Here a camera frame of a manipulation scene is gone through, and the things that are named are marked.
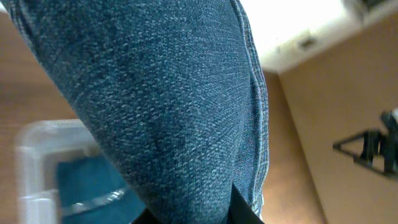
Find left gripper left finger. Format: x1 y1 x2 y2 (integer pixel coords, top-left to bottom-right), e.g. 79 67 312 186
132 209 159 224

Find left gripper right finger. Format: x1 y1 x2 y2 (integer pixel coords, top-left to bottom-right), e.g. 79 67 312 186
228 184 263 224

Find teal garment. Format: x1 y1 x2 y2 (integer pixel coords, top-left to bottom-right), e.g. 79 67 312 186
56 156 145 224

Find dark blue jeans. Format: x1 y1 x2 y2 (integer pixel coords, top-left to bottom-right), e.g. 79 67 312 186
2 0 269 223

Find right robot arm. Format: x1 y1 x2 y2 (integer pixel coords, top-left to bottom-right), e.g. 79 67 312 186
333 108 397 181

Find clear plastic storage bin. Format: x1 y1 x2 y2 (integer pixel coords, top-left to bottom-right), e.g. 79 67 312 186
16 119 128 224

